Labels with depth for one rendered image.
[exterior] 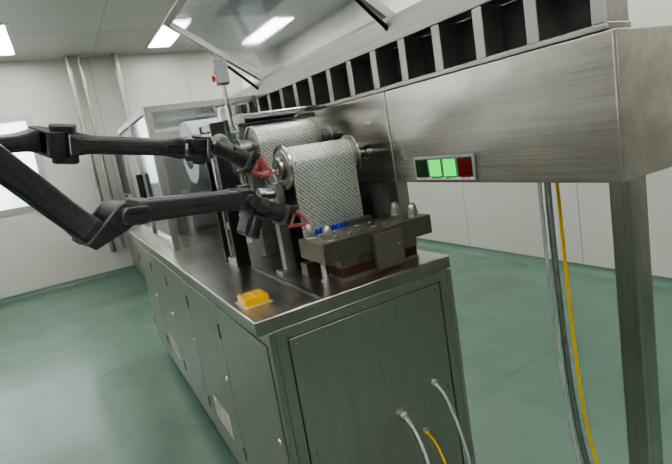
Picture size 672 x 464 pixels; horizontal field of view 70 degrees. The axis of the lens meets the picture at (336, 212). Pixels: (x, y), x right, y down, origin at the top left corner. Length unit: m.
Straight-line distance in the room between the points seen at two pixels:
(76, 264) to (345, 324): 5.88
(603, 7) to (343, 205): 0.92
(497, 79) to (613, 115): 0.30
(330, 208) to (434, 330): 0.51
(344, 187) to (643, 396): 1.00
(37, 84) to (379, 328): 6.12
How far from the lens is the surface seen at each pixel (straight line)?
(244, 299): 1.37
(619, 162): 1.11
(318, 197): 1.56
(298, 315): 1.30
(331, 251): 1.38
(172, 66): 7.26
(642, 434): 1.55
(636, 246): 1.33
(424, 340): 1.56
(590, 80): 1.13
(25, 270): 7.04
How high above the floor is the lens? 1.32
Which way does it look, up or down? 9 degrees down
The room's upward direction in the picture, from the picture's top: 9 degrees counter-clockwise
